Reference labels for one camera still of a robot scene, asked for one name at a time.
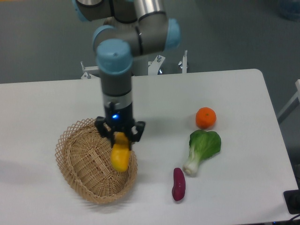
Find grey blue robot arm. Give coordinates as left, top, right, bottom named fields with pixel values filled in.
left=73, top=0, right=181, bottom=148

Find woven wicker basket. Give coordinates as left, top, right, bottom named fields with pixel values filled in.
left=55, top=118, right=138, bottom=204

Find green bok choy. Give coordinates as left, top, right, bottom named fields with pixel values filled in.
left=183, top=130, right=221, bottom=176

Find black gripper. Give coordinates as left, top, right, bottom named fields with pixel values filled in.
left=94, top=103, right=145, bottom=150

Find orange tangerine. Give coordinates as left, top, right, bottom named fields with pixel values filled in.
left=195, top=107, right=217, bottom=129

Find yellow mango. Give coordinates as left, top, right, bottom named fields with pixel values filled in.
left=110, top=132, right=131, bottom=172

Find purple sweet potato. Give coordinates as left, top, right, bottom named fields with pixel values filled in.
left=172, top=167, right=186, bottom=201

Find white furniture leg at right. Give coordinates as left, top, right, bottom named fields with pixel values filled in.
left=277, top=79, right=300, bottom=124

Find white metal mounting frame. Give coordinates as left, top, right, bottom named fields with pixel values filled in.
left=81, top=49, right=189, bottom=79

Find black device at table edge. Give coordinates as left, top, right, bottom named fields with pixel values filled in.
left=283, top=189, right=300, bottom=214

